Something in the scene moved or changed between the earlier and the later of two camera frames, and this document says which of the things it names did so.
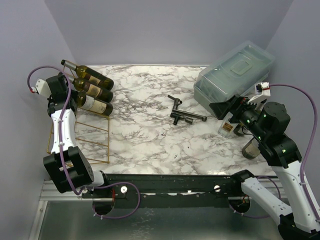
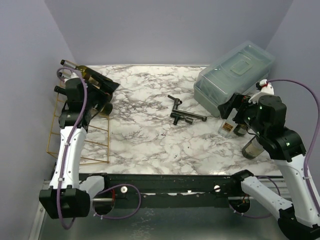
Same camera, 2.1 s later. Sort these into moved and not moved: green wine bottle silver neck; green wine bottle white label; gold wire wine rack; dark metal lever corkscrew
Moved: green wine bottle white label
Not moved: green wine bottle silver neck; dark metal lever corkscrew; gold wire wine rack
